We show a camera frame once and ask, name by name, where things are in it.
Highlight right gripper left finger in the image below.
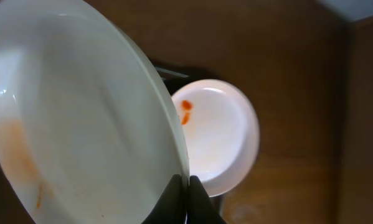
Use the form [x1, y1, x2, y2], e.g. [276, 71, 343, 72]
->
[142, 174, 186, 224]

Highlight pink white plate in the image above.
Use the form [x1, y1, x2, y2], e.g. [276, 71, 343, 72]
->
[172, 79, 260, 197]

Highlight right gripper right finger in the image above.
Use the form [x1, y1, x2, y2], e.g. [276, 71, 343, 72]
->
[186, 175, 226, 224]

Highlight brown serving tray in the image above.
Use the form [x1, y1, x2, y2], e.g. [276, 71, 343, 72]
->
[153, 61, 222, 223]

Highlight cream white plate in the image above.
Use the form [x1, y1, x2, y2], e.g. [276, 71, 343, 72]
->
[0, 0, 189, 223]

